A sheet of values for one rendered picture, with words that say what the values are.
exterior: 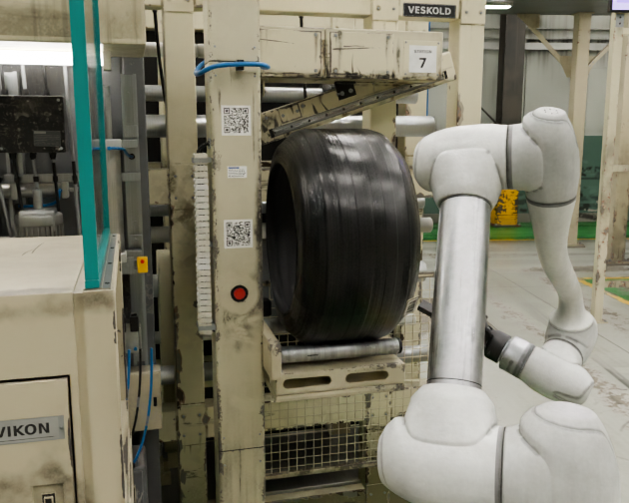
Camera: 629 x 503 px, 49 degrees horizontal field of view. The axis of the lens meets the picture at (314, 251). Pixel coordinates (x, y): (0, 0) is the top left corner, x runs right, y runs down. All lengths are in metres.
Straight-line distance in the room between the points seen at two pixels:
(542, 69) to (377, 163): 10.36
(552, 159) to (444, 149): 0.21
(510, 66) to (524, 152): 9.86
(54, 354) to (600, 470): 0.84
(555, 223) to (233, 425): 1.01
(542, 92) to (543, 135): 10.63
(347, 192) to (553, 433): 0.79
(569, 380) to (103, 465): 1.07
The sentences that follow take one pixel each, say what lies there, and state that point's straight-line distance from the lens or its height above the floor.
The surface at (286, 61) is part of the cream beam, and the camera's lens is 2.11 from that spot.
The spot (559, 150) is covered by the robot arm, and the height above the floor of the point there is 1.45.
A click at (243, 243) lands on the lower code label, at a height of 1.20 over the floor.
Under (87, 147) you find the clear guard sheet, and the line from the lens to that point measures 0.99.
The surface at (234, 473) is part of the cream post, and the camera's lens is 2.03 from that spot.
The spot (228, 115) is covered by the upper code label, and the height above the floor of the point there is 1.52.
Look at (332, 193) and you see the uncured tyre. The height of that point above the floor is 1.34.
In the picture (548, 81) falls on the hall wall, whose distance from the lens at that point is 12.09.
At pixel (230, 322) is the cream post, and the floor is 0.98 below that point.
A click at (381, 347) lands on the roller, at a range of 1.92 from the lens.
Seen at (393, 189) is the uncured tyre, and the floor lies 1.34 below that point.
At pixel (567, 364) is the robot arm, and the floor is 0.95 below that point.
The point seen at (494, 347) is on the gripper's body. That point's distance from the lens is 1.75.
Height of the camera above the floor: 1.49
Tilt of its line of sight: 10 degrees down
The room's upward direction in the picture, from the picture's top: straight up
